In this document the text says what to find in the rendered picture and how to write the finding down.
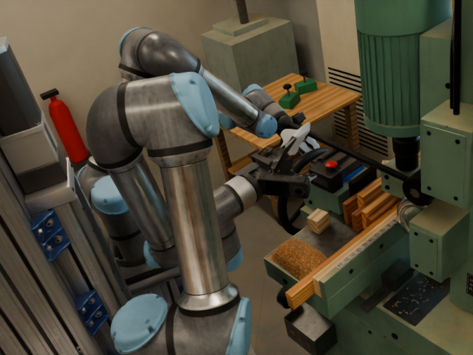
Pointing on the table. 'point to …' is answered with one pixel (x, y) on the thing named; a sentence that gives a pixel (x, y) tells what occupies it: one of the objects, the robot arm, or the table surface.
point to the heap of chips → (298, 257)
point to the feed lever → (414, 187)
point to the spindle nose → (406, 152)
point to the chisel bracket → (395, 186)
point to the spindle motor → (393, 60)
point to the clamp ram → (362, 180)
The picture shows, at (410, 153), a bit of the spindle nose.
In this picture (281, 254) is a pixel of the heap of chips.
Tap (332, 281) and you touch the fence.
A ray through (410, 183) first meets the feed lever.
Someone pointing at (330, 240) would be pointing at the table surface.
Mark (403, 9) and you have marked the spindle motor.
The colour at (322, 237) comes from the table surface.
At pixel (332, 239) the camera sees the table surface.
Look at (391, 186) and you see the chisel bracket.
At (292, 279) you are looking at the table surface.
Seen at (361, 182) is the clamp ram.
